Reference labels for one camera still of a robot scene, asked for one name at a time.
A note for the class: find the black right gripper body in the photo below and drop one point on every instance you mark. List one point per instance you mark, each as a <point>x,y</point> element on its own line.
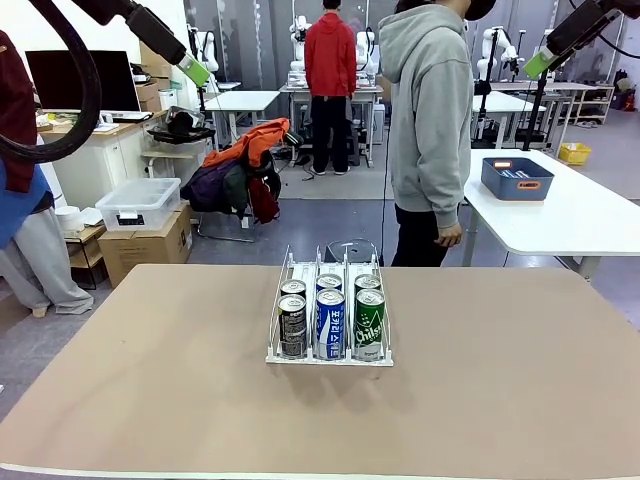
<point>627,7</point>

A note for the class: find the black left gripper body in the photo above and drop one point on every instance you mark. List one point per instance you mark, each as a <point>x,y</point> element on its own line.
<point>107,10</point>

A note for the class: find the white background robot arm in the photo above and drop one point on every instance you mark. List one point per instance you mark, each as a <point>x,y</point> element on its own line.
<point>207,50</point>
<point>300,45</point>
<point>367,50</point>
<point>495,50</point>

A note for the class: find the person's right forearm grey sleeve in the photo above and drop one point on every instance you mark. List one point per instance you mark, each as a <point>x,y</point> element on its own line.
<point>455,190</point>

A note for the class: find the black beverage can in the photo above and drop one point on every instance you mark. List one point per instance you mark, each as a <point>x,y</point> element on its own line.
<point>292,325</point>
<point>293,287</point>

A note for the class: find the blue white beverage can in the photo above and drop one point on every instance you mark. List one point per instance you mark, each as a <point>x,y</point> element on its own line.
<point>330,325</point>
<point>328,281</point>

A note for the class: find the green beverage can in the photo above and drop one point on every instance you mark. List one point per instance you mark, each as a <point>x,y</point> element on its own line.
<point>368,281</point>
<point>370,325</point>

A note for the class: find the person's right hand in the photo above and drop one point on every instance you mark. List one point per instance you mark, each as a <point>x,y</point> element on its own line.
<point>450,236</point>

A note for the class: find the stacked cardboard boxes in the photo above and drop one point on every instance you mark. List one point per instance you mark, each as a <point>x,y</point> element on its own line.
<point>147,92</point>

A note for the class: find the black computer monitor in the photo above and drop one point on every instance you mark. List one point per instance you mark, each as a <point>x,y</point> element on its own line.
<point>80,80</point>

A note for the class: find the wooden shelf rack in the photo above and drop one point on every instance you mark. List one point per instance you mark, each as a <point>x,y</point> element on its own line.
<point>595,105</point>

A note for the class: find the black tripod stand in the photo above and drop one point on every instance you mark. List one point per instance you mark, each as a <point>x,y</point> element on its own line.
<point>539,110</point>

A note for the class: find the white background table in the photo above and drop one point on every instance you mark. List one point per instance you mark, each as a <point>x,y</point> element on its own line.
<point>505,102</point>
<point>240,100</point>

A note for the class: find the small white side table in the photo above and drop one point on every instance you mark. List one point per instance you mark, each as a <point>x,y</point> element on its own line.
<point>170,155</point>

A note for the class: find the yellow plastic crate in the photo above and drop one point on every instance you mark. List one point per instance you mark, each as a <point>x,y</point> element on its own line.
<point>575,154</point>

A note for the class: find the person in maroon top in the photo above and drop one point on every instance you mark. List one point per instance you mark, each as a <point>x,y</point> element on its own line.
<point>15,100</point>

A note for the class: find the white desk with wooden top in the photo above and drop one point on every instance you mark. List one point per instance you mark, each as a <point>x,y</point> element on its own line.
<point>100,160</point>

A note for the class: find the orange jacket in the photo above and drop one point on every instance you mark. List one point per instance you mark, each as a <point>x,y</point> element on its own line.
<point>250,140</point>

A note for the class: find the grey robot station table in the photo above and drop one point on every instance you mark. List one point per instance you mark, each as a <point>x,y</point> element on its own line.
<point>295,90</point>

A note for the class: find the person in grey hoodie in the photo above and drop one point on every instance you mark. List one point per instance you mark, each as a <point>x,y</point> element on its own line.
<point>425,100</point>

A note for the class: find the clear plastic storage box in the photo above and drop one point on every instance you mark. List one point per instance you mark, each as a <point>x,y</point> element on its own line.
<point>137,200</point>

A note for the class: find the person in red jacket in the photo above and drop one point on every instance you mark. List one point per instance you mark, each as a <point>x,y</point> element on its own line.
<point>330,55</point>

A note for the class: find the large white table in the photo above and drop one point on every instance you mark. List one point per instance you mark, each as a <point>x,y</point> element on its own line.
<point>550,215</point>

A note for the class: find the white roll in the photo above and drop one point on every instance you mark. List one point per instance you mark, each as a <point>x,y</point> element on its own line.
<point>69,219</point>

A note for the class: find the large cardboard box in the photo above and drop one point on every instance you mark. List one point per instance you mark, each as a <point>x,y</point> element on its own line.
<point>145,250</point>

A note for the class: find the small wooden side shelf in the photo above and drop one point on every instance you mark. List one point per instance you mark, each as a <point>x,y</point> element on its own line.
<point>87,240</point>

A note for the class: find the grey round stool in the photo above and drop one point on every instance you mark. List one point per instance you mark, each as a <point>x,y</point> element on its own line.
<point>350,247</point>

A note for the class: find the metal chair frame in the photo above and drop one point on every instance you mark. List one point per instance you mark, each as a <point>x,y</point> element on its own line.
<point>220,235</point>

